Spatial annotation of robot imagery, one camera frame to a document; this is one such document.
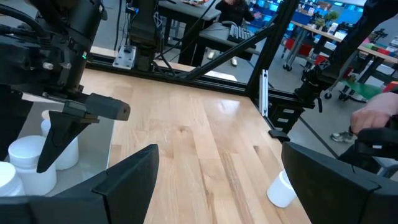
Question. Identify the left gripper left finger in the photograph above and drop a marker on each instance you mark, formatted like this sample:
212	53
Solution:
109	199

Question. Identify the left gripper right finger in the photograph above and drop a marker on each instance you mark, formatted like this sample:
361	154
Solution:
342	196

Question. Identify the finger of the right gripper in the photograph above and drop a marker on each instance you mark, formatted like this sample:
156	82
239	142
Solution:
11	115
59	140

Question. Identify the light grey plastic basket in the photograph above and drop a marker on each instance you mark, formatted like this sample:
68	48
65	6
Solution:
93	146

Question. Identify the person's shoe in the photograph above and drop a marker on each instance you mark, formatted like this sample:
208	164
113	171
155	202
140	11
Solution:
342	137

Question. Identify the person's hand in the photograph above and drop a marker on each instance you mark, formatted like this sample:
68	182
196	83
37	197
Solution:
374	110

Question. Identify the green mat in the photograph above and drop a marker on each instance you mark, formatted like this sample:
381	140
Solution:
365	90

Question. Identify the long wooden table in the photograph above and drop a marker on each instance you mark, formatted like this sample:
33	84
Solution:
370	49

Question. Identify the red stool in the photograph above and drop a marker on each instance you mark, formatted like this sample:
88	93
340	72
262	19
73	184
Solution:
303	48

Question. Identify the grey table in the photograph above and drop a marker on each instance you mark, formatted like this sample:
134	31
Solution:
192	9
214	35

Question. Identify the black keyboard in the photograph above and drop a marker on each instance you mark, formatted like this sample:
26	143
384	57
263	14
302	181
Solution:
239	32

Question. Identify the person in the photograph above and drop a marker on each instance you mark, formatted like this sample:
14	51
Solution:
233	12

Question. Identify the silver frame bracket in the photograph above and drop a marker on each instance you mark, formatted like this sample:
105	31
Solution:
264	93

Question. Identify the black aluminium table frame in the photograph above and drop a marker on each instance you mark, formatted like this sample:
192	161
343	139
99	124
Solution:
270	46

